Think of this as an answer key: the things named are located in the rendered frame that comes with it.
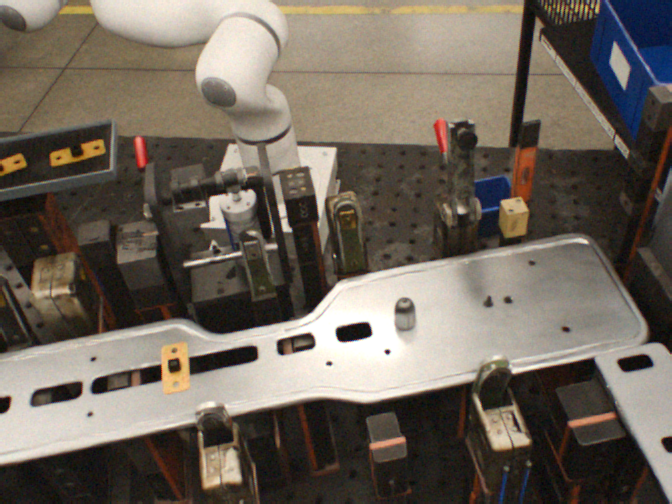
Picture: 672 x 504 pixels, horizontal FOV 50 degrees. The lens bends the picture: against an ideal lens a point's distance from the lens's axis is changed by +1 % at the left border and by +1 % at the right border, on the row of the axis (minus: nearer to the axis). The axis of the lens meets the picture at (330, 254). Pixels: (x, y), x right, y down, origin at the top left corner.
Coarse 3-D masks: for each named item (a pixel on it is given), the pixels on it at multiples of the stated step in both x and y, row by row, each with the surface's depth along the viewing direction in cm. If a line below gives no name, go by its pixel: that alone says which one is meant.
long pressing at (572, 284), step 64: (512, 256) 113; (576, 256) 111; (320, 320) 108; (384, 320) 107; (448, 320) 105; (512, 320) 104; (576, 320) 103; (640, 320) 103; (0, 384) 105; (192, 384) 102; (256, 384) 101; (320, 384) 100; (384, 384) 99; (448, 384) 99; (0, 448) 98; (64, 448) 98
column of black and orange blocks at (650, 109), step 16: (656, 96) 104; (656, 112) 105; (640, 128) 111; (656, 128) 106; (640, 144) 112; (656, 144) 109; (640, 160) 113; (656, 160) 112; (640, 176) 114; (656, 176) 114; (624, 192) 120; (640, 192) 116; (624, 208) 121; (640, 208) 119; (624, 224) 122; (640, 224) 122; (608, 240) 129; (624, 240) 124; (608, 256) 130; (624, 256) 127; (624, 272) 131
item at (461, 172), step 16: (448, 128) 102; (464, 128) 103; (448, 144) 104; (464, 144) 100; (448, 160) 106; (464, 160) 106; (448, 176) 108; (464, 176) 108; (448, 192) 110; (464, 192) 110
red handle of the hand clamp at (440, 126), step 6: (438, 120) 114; (438, 126) 113; (444, 126) 113; (438, 132) 113; (444, 132) 113; (438, 138) 113; (444, 138) 113; (438, 144) 113; (444, 144) 113; (444, 150) 112; (444, 156) 113; (444, 162) 113; (456, 198) 111; (462, 198) 111; (456, 204) 111; (462, 204) 111; (456, 210) 111; (462, 210) 111; (468, 210) 111
